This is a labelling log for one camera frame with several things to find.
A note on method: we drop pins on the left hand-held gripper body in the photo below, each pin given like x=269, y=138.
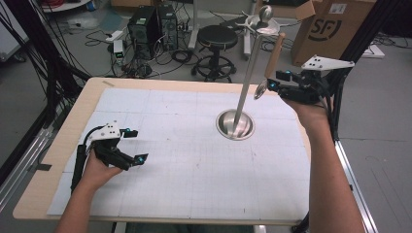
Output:
x=111, y=153

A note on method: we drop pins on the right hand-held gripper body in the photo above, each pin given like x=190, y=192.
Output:
x=307, y=92

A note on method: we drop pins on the metal utensil stand with hooks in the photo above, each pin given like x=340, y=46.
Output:
x=247, y=84

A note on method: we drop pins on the person's right hand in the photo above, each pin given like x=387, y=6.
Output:
x=315, y=115

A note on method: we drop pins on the person's left hand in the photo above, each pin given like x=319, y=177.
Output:
x=95, y=174

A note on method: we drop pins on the large printed cardboard box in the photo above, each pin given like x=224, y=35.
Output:
x=330, y=35

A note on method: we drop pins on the white grid mat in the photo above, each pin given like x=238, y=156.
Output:
x=194, y=181

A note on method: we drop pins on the black tape strip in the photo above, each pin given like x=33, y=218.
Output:
x=44, y=167

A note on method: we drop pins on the black round stool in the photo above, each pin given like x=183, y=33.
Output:
x=217, y=37

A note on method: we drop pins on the white flat board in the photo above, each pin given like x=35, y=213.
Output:
x=374, y=51

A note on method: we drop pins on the person's dark pants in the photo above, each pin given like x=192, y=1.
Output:
x=184, y=228

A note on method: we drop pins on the white device with green light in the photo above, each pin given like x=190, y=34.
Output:
x=118, y=50

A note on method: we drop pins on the white power strip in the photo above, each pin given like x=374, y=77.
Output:
x=114, y=36

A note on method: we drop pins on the large black computer tower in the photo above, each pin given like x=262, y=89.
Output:
x=142, y=29

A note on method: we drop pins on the slim black computer tower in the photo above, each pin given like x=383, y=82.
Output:
x=168, y=27

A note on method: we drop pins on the white stand post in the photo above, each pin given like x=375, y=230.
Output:
x=194, y=26
x=247, y=48

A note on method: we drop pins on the black metal frame post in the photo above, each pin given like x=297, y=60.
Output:
x=366, y=35

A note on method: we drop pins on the aluminium rail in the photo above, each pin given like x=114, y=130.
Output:
x=22, y=165
x=356, y=194

